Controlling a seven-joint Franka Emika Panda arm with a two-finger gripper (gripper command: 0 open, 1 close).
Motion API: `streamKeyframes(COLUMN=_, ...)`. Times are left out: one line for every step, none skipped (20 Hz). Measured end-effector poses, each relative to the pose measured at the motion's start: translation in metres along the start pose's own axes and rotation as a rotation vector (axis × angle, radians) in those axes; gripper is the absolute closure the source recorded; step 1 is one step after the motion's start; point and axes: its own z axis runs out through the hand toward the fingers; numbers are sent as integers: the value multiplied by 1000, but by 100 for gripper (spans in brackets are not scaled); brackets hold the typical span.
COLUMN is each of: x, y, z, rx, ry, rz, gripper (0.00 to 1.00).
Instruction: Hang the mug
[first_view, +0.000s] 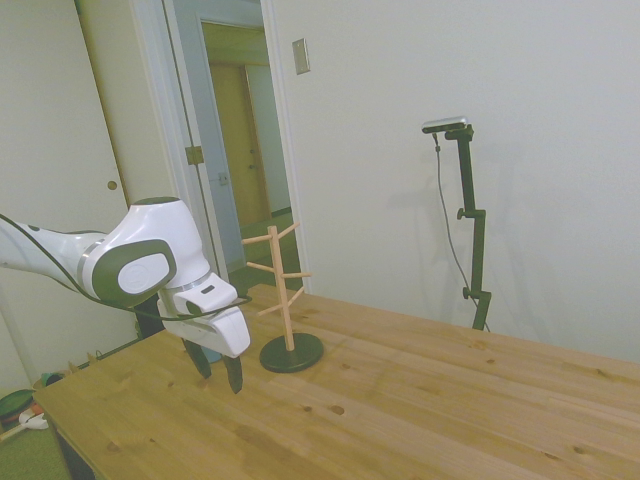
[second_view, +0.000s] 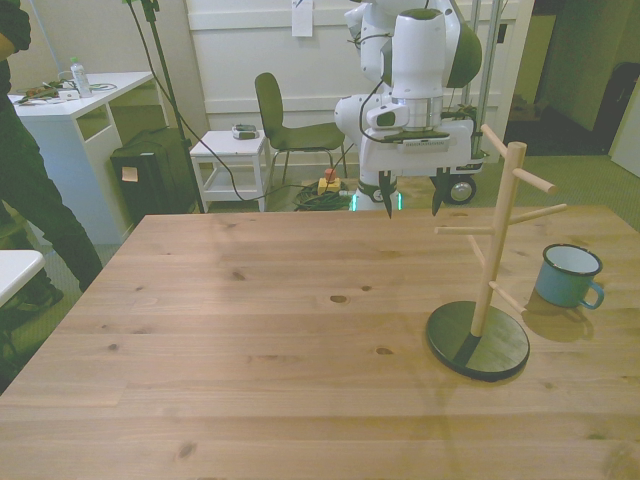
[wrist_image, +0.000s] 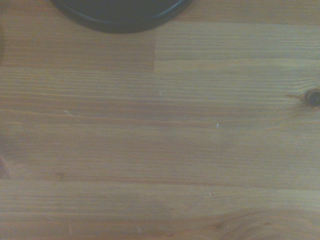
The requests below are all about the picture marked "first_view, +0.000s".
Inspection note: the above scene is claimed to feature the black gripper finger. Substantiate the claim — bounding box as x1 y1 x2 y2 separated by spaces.
180 337 214 382
221 353 245 396

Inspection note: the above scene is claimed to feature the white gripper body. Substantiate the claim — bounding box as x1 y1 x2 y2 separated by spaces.
157 288 252 359

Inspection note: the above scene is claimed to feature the wooden mug tree black base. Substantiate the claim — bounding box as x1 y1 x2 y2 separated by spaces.
241 222 325 374

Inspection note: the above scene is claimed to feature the white and orange floor item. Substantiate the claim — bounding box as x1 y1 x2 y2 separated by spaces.
17 407 50 432

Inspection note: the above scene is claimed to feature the green bowl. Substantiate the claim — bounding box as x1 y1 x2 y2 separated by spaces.
0 388 36 427

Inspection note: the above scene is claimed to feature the brown wooden door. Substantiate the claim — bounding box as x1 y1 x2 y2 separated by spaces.
208 62 274 221

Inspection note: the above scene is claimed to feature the white open door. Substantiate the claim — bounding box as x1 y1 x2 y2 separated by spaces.
164 0 240 282

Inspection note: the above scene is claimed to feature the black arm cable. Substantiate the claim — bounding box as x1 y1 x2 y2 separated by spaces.
0 213 254 319

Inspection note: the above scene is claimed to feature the grey camera cable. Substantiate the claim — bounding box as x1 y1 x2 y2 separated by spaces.
432 132 477 302

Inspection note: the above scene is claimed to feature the black camera stand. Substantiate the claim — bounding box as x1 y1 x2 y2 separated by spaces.
442 124 494 332

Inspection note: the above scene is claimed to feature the metal wall plate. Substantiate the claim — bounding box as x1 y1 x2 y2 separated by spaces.
291 37 312 77

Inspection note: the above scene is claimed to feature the grey exterior camera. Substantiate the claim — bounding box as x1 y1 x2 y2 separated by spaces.
421 115 472 136

